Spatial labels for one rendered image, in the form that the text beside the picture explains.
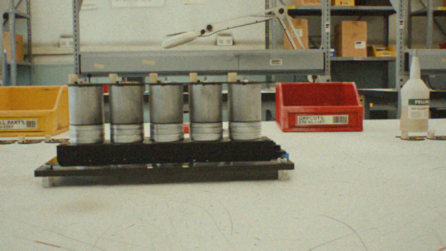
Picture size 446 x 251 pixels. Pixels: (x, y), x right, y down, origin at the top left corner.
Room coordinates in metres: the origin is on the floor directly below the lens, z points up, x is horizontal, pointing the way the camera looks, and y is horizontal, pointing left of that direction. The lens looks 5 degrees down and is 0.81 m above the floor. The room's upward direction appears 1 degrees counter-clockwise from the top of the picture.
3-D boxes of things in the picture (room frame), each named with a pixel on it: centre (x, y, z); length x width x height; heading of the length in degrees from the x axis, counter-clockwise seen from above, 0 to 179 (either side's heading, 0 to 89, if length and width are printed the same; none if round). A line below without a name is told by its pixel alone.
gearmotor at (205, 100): (0.35, 0.01, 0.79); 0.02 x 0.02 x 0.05
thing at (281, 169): (0.33, 0.04, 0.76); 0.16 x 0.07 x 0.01; 96
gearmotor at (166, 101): (0.34, 0.04, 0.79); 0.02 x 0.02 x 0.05
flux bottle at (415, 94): (0.59, -0.24, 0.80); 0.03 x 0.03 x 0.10
